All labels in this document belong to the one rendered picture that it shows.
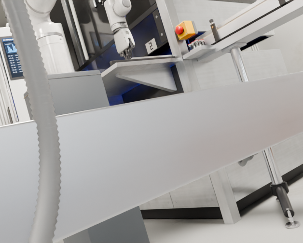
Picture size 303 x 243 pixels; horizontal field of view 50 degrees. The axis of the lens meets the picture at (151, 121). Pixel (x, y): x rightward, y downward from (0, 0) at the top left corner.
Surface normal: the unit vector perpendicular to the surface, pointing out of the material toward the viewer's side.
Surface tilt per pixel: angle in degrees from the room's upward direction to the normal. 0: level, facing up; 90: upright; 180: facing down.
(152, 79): 90
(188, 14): 90
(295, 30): 90
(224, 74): 90
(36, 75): 116
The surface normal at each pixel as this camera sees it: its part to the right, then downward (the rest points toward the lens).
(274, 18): -0.75, 0.18
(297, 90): 0.59, -0.23
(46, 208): 0.31, 0.17
